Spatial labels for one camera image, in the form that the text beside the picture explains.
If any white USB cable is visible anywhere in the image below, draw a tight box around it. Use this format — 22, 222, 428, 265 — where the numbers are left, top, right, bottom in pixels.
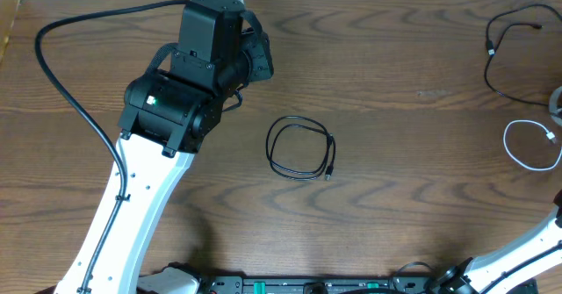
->
502, 118, 562, 173

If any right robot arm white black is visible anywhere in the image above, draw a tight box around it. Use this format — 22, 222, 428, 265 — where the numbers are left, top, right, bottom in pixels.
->
429, 205, 561, 294

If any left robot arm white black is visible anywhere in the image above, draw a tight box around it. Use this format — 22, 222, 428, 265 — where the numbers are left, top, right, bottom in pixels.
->
55, 0, 273, 293

